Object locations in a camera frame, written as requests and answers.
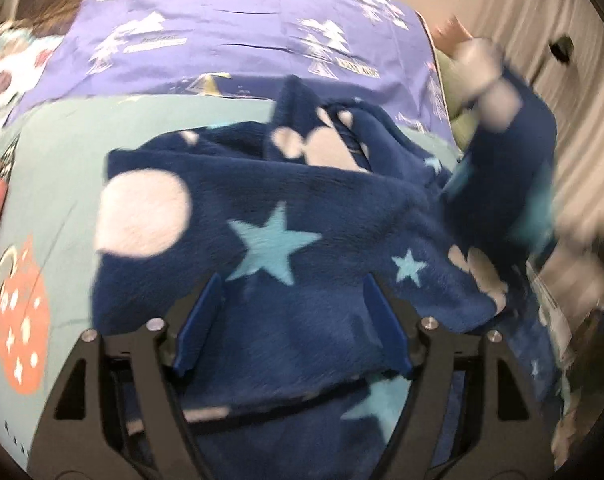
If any white teal printed cloth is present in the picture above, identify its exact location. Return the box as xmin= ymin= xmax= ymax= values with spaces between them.
xmin=0 ymin=30 xmax=65 ymax=128

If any white curtain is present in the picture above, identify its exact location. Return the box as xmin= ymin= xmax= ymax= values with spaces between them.
xmin=476 ymin=0 xmax=604 ymax=246

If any purple printed bed sheet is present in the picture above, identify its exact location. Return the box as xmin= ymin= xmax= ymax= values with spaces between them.
xmin=7 ymin=0 xmax=455 ymax=133

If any teal printed blanket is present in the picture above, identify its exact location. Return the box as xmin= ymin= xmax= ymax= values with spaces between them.
xmin=0 ymin=30 xmax=482 ymax=466

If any navy star fleece garment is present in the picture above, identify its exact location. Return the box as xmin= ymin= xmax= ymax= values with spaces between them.
xmin=92 ymin=40 xmax=562 ymax=480

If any small black object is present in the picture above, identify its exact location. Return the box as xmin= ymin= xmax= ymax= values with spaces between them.
xmin=549 ymin=35 xmax=575 ymax=66

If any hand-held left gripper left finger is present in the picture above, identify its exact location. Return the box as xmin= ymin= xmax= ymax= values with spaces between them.
xmin=27 ymin=272 xmax=226 ymax=480

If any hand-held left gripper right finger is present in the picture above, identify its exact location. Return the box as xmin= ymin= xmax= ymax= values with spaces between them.
xmin=364 ymin=275 xmax=557 ymax=480

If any green pillow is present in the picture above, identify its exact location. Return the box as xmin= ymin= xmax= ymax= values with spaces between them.
xmin=432 ymin=55 xmax=482 ymax=151

